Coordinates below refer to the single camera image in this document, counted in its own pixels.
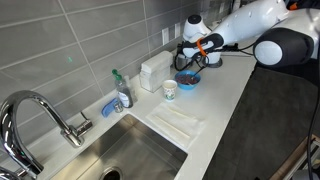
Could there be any long cream chopstick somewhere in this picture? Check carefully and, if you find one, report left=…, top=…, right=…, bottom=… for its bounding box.
left=154, top=115, right=190, bottom=138

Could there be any stainless steel sink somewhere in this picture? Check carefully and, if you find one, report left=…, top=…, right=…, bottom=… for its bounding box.
left=50, top=115, right=187, bottom=180

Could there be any chrome kitchen faucet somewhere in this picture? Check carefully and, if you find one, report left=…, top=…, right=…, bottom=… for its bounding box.
left=0, top=89, right=94, bottom=180

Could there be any patterned paper cup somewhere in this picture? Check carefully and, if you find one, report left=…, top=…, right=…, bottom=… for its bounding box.
left=162, top=80, right=177, bottom=101

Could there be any white paper towel sheet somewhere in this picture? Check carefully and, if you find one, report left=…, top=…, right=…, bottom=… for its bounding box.
left=146, top=102, right=204, bottom=148

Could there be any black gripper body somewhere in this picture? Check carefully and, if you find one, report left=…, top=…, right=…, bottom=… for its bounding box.
left=175, top=42, right=199, bottom=69

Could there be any white napkin stack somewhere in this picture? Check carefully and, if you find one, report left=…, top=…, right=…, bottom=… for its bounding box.
left=139, top=51, right=173, bottom=92

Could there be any blue sponge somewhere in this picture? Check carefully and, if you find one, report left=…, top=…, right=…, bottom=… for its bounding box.
left=101, top=98, right=119, bottom=117

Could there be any dish soap bottle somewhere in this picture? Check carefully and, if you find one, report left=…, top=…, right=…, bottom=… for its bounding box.
left=112, top=69, right=133, bottom=108

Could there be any short cream plastic knife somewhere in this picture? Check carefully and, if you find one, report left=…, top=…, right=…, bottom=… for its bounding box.
left=168, top=107, right=194, bottom=119

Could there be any blue bowl with candies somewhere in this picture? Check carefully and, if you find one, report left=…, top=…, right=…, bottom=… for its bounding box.
left=174, top=70, right=201, bottom=90

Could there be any white wall outlet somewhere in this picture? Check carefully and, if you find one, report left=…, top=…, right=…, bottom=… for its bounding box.
left=162, top=28, right=169, bottom=45

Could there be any white light switch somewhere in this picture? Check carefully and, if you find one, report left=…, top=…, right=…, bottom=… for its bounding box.
left=174, top=23, right=181, bottom=38

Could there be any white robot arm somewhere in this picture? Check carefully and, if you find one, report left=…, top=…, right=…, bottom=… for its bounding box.
left=181, top=0, right=320, bottom=67

